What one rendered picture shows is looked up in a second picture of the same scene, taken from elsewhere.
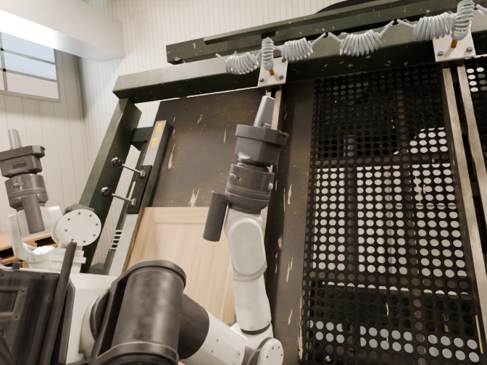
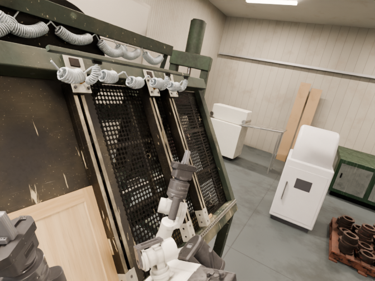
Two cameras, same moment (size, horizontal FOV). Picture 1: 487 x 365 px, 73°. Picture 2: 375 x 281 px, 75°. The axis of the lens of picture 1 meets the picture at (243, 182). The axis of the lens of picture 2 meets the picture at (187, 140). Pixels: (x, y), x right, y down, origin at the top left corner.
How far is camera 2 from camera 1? 1.19 m
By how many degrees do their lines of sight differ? 83
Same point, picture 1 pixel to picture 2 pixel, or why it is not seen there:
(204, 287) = (83, 253)
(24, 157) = (30, 238)
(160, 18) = not seen: outside the picture
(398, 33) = (134, 72)
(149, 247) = not seen: hidden behind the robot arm
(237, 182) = (185, 190)
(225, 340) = not seen: hidden behind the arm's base
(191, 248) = (59, 234)
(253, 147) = (188, 174)
